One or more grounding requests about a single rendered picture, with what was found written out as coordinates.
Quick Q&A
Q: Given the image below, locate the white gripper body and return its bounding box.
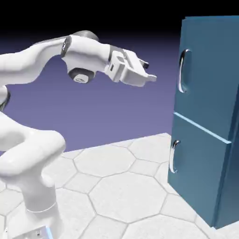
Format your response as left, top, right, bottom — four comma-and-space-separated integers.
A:
117, 49, 150, 88

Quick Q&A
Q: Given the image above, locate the tall blue cabinet door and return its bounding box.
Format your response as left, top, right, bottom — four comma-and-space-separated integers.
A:
174, 18, 239, 141

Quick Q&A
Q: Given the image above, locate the blue painted cabinet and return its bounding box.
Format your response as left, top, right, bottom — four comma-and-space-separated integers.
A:
167, 16, 239, 229

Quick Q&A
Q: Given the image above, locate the short blue cabinet door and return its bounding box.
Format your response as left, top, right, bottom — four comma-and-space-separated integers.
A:
167, 113, 232, 228

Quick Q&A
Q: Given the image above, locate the long curved silver handle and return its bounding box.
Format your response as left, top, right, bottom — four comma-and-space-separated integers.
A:
178, 49, 191, 93

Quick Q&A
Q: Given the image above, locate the short curved silver handle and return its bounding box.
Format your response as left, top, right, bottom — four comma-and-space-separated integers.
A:
169, 139, 181, 174

